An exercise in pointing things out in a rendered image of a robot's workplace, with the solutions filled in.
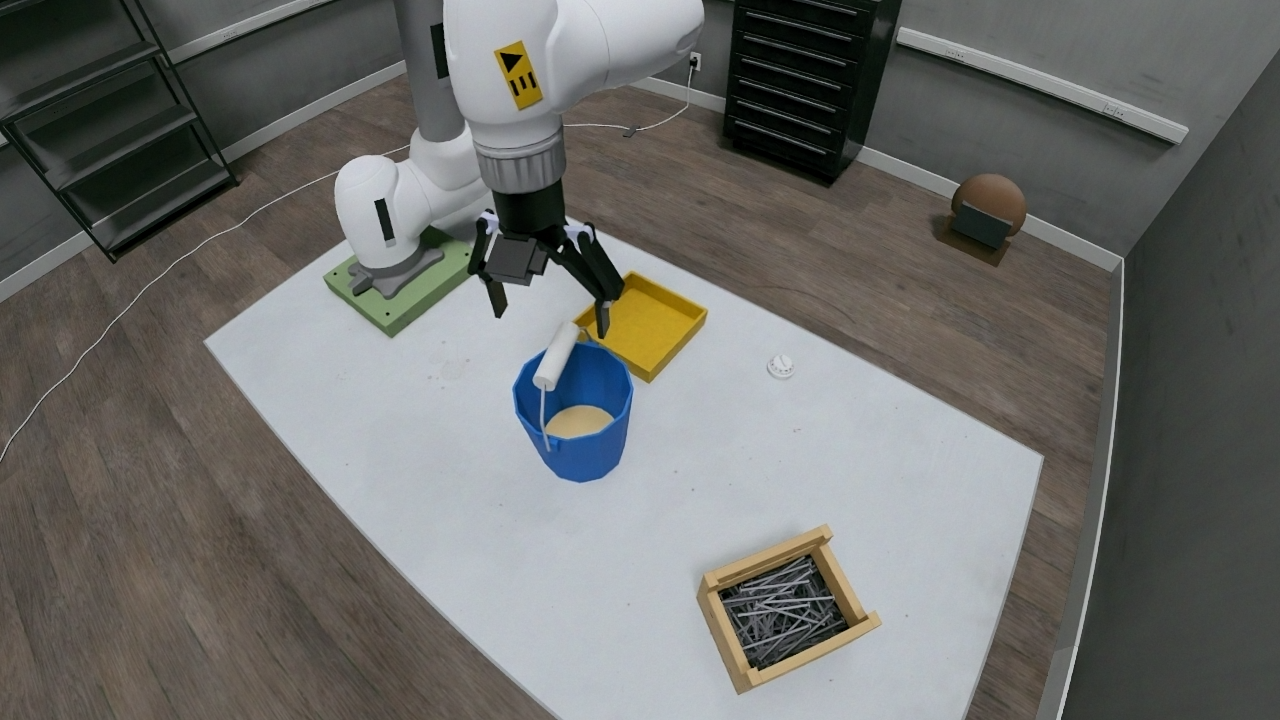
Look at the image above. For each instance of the yellow shallow tray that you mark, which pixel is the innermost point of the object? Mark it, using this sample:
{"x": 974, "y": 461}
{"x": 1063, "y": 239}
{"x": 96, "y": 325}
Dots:
{"x": 649, "y": 325}

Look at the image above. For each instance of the white kitchen timer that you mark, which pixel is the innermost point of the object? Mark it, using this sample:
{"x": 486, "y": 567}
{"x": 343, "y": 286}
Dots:
{"x": 781, "y": 367}

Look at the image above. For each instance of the blue bucket with wire handle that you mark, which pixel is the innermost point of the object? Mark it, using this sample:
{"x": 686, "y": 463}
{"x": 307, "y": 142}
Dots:
{"x": 593, "y": 394}

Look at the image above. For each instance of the wooden crate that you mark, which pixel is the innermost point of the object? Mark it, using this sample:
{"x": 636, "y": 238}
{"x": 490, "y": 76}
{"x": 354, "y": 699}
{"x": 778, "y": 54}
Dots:
{"x": 784, "y": 622}

